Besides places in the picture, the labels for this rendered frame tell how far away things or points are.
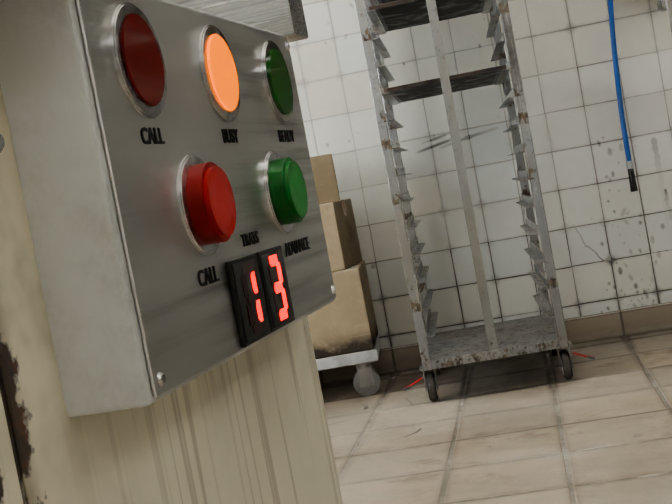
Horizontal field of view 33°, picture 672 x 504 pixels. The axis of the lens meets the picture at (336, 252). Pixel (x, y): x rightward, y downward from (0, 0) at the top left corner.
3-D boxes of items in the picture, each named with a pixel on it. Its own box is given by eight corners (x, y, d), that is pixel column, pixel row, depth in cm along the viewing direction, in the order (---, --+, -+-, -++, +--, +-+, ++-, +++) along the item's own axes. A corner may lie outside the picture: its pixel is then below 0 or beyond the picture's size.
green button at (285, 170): (261, 230, 51) (248, 163, 50) (281, 225, 54) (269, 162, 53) (295, 223, 50) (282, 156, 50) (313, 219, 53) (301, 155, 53)
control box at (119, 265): (57, 420, 37) (-30, -9, 36) (277, 310, 60) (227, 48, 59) (160, 405, 36) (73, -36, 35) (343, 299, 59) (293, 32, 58)
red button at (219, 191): (175, 252, 41) (159, 169, 41) (205, 244, 44) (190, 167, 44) (216, 244, 41) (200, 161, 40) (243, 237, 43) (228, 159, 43)
